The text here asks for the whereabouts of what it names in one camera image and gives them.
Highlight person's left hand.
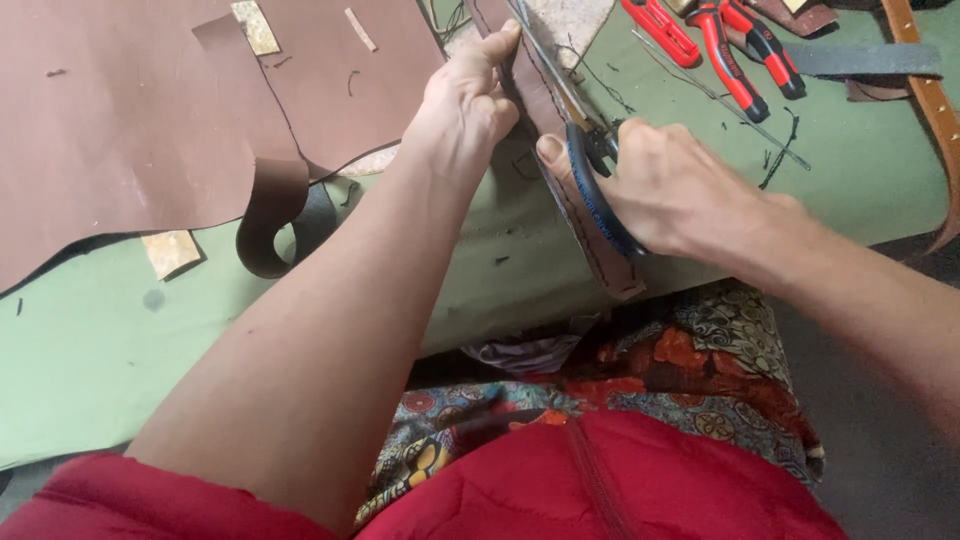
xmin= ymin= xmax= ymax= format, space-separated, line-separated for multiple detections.
xmin=399 ymin=19 xmax=523 ymax=186

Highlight person's right hand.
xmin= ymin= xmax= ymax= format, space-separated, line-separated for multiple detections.
xmin=535 ymin=116 xmax=810 ymax=276

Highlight black handled scissors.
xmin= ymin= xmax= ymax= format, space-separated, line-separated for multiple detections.
xmin=508 ymin=0 xmax=652 ymax=262

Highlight stitched brown leather strip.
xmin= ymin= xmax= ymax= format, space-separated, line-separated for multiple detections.
xmin=463 ymin=0 xmax=648 ymax=303

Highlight brown leather sheet piece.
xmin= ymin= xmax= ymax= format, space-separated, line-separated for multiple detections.
xmin=251 ymin=0 xmax=449 ymax=183

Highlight thin metal rod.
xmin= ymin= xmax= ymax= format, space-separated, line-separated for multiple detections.
xmin=630 ymin=28 xmax=813 ymax=172

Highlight black thread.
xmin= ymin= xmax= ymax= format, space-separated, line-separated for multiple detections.
xmin=757 ymin=106 xmax=801 ymax=191

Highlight thin tan leather sliver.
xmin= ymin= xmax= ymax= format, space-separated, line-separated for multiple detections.
xmin=344 ymin=6 xmax=379 ymax=54

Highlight beige speckled leather piece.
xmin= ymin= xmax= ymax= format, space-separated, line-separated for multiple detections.
xmin=444 ymin=0 xmax=618 ymax=76

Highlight red utility knife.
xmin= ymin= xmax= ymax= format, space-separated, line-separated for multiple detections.
xmin=620 ymin=0 xmax=703 ymax=70

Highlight colourful patterned garment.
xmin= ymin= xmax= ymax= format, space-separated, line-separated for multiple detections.
xmin=352 ymin=280 xmax=828 ymax=529

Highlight beige speckled leather patch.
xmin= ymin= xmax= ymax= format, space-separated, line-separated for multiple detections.
xmin=230 ymin=0 xmax=282 ymax=58
xmin=141 ymin=230 xmax=204 ymax=282

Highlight grey purple cloth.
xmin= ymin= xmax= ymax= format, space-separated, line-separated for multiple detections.
xmin=460 ymin=332 xmax=585 ymax=377

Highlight dark brown leather scrap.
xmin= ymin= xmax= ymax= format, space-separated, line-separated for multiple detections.
xmin=746 ymin=0 xmax=840 ymax=39

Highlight brown studded leather belt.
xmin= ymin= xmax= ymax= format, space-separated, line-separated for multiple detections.
xmin=880 ymin=0 xmax=960 ymax=255

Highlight red quilted jacket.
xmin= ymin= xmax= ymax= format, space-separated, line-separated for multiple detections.
xmin=0 ymin=408 xmax=850 ymax=540

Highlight large brown leather sheet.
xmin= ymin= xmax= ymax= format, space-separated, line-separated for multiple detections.
xmin=0 ymin=0 xmax=340 ymax=295

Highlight green table cover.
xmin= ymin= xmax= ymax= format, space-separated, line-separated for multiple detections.
xmin=0 ymin=0 xmax=960 ymax=472

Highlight red black handled pliers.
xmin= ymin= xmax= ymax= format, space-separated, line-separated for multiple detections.
xmin=666 ymin=0 xmax=809 ymax=126

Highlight dark grey strap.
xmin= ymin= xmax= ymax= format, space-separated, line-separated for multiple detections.
xmin=780 ymin=41 xmax=944 ymax=81

